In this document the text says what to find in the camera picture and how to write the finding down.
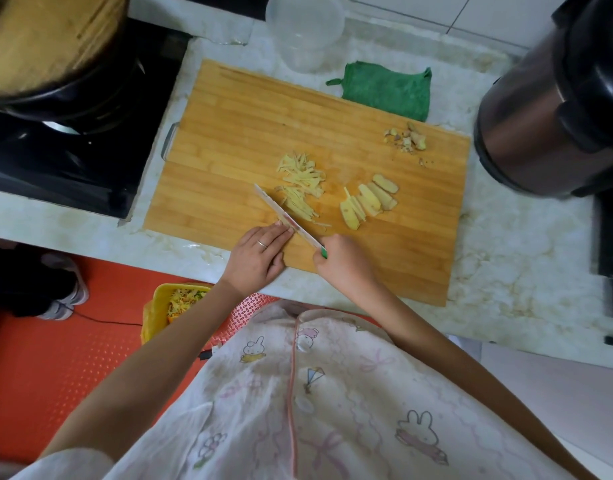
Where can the orange floor mat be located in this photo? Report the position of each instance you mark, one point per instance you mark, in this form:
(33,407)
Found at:
(36,384)

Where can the person's left forearm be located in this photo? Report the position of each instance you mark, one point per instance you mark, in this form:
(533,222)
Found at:
(151,364)

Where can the black gas stove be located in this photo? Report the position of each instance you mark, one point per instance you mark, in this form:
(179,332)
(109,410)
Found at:
(86,167)

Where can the white cabinet front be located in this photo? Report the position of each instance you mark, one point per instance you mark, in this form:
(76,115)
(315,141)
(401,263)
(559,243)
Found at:
(561,404)

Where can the yellow waste bin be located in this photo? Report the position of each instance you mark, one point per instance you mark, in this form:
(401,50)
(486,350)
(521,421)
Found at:
(154,304)

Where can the pile of ginger shreds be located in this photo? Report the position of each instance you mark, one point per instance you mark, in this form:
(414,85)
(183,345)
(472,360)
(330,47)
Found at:
(301,182)

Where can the green dish cloth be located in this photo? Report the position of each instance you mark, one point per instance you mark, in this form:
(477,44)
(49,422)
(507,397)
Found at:
(389,89)

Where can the white rabbit print shirt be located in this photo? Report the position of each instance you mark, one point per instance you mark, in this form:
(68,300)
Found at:
(336,419)

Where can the bamboo cutting board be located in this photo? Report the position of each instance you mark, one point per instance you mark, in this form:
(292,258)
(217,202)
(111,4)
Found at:
(246,129)

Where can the person's left hand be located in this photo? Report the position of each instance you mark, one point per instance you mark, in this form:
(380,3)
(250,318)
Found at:
(254,262)

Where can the person's left thumb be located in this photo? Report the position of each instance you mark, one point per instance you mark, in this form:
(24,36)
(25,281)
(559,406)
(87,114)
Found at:
(278,267)

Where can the black wok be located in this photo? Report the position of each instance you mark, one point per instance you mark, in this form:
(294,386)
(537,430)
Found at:
(104,92)

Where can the person's right hand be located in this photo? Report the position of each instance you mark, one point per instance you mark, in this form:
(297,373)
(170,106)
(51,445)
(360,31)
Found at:
(344,264)

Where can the person's right fingers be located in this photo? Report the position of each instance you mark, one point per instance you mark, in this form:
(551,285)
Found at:
(322,249)

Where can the clear plastic container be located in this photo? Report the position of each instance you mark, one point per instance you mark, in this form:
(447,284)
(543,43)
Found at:
(304,29)

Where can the stainless steel electric cooker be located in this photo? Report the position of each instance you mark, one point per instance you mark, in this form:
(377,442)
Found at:
(526,124)

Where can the person's left middle finger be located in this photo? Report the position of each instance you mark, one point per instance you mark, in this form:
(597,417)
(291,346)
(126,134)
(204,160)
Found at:
(281,239)

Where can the vegetable scraps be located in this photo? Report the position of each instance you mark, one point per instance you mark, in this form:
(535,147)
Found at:
(182,300)

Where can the wooden pot lid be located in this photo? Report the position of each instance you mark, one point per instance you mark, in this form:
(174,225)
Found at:
(46,39)

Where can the person's right forearm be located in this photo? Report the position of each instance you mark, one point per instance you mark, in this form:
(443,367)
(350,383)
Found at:
(461,374)

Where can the pile of ginger peel scraps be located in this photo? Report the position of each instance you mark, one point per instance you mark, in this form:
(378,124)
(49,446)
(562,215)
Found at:
(406,139)

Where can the row of ginger slices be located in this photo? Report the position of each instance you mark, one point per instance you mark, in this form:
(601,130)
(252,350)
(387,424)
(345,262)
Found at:
(369,197)

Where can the black countertop appliance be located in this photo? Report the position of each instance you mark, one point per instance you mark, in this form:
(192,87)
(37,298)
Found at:
(611,234)

